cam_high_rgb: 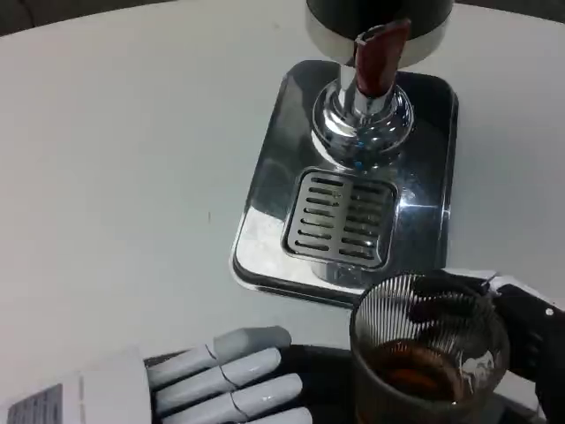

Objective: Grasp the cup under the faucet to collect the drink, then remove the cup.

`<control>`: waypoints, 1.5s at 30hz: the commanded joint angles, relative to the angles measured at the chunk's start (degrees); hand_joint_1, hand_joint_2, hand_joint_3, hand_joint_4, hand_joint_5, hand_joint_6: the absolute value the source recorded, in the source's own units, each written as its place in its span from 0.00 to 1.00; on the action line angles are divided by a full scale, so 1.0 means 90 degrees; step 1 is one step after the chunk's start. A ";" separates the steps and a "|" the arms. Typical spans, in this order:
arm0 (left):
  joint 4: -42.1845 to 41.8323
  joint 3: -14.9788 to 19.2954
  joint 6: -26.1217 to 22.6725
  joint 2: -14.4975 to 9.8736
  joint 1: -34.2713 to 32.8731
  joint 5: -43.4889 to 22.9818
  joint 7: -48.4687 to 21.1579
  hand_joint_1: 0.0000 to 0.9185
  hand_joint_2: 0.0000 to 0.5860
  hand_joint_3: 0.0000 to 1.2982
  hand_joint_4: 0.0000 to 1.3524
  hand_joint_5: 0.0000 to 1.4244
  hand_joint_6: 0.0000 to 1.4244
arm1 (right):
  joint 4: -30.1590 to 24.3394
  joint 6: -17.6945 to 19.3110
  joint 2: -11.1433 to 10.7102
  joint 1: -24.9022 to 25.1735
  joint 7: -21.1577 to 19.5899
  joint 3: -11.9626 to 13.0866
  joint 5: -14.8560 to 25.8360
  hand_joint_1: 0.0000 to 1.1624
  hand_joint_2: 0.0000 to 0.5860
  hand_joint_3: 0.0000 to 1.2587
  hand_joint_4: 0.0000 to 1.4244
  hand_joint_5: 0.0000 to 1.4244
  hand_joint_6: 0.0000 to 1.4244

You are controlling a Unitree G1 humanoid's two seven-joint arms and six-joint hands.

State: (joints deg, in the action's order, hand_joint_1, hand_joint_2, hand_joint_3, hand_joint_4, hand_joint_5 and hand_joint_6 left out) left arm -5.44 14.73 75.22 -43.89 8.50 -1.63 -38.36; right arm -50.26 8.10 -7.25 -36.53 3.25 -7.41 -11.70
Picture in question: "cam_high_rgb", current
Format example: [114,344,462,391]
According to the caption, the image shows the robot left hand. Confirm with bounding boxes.
[0,325,313,424]

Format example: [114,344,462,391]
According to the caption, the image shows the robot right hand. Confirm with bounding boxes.
[408,267,565,419]

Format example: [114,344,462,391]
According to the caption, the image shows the clear ribbed glass cup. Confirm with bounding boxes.
[350,272,512,424]

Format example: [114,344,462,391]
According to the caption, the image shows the steel drip tray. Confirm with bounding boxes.
[232,60,460,308]

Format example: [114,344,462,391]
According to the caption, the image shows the slotted steel drain grid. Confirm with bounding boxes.
[284,170,398,269]

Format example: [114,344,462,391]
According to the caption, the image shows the black drink dispenser chrome stem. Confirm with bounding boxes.
[304,0,454,172]

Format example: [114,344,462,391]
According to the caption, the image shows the red tap handle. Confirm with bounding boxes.
[354,18,411,96]

